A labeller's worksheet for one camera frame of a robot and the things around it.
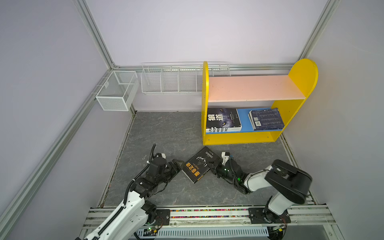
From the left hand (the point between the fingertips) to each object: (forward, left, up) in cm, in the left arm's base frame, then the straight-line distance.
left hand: (181, 167), depth 79 cm
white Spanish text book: (+20, -21, +4) cm, 30 cm away
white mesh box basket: (+59, +46, +7) cm, 75 cm away
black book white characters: (+28, -25, +7) cm, 38 cm away
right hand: (+3, -13, -4) cm, 14 cm away
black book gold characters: (+4, -10, -6) cm, 12 cm away
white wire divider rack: (+54, +1, +19) cm, 58 cm away
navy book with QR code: (+25, -52, +6) cm, 58 cm away
